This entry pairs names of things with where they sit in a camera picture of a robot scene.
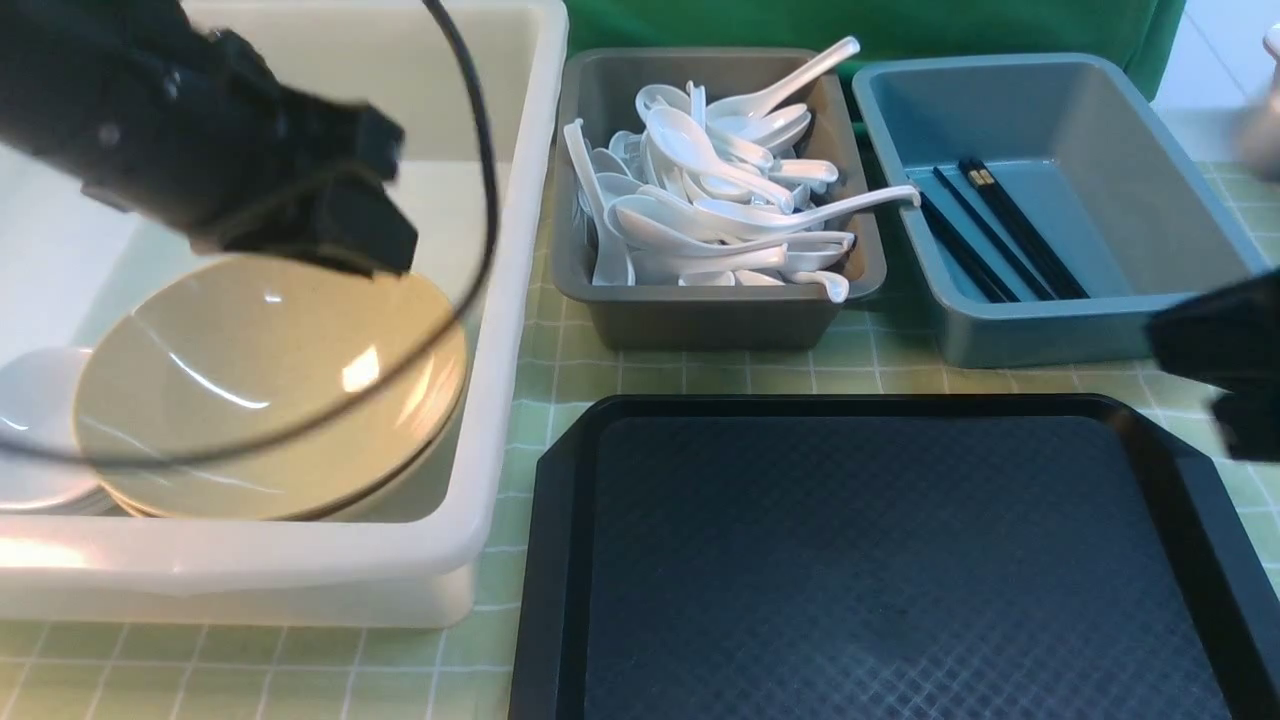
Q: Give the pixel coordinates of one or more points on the pile of white spoons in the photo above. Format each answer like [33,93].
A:
[684,156]

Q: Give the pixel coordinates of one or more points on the large white plastic tub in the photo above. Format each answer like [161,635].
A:
[70,265]

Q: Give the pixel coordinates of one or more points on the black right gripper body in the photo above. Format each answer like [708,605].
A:
[1229,339]

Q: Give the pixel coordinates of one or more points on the yellow bowl in tub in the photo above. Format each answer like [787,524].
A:
[420,480]

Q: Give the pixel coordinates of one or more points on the white spoon sticking up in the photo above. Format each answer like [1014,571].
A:
[766,100]

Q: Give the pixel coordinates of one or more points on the yellow noodle bowl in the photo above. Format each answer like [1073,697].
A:
[248,346]

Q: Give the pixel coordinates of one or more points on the black chopstick left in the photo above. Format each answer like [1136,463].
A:
[979,272]

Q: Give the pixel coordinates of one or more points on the black chopstick middle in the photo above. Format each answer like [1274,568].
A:
[1029,278]

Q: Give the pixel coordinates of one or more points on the grey spoon bin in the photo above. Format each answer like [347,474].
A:
[598,87]

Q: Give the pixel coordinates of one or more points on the green checkered tablecloth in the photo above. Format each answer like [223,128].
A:
[106,671]

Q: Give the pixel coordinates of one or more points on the black chopstick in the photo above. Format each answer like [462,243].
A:
[1030,241]
[1029,278]
[979,272]

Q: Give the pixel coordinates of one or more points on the blue-grey chopstick bin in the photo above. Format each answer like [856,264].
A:
[1096,171]

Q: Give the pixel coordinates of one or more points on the black chopstick right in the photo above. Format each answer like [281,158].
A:
[1030,241]

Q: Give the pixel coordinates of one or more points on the white spoon leaning left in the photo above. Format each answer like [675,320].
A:
[613,265]

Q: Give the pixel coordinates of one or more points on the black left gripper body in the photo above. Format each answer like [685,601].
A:
[193,131]

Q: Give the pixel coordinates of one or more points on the green backdrop cloth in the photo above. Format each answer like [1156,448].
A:
[1136,36]

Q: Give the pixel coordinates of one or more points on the white spoon long handle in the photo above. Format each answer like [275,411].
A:
[753,222]

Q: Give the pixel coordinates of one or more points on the black serving tray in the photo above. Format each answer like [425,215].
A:
[887,557]

